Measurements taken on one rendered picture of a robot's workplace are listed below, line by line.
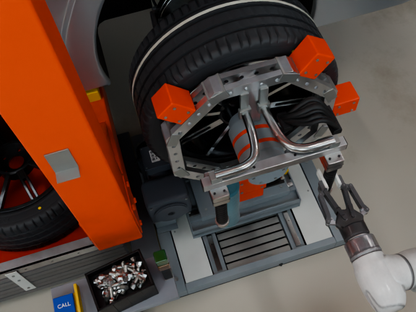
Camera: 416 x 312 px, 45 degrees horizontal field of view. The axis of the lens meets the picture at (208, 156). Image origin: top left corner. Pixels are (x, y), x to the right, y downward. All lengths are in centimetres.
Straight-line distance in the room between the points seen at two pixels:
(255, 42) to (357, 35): 173
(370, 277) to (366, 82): 162
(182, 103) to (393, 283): 73
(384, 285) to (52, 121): 92
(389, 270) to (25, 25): 106
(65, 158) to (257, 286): 125
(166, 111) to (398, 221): 144
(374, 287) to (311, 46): 66
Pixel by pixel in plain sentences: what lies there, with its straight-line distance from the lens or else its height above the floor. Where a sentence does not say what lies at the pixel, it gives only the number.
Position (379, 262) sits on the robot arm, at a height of 88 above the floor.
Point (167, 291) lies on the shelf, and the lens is 184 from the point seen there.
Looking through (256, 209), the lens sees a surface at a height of 15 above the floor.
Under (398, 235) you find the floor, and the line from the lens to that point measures 247.
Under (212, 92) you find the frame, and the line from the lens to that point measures 137.
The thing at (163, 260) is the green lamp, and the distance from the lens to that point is 165.
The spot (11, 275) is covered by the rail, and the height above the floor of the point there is 37.
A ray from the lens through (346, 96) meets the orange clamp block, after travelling 168.
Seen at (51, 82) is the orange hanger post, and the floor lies 142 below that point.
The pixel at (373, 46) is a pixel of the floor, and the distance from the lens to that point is 305.
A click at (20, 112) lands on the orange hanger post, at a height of 136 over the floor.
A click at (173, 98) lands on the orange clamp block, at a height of 112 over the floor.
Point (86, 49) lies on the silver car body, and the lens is 177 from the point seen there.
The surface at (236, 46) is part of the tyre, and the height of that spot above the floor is 117.
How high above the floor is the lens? 221
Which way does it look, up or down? 60 degrees down
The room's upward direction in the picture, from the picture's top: 7 degrees counter-clockwise
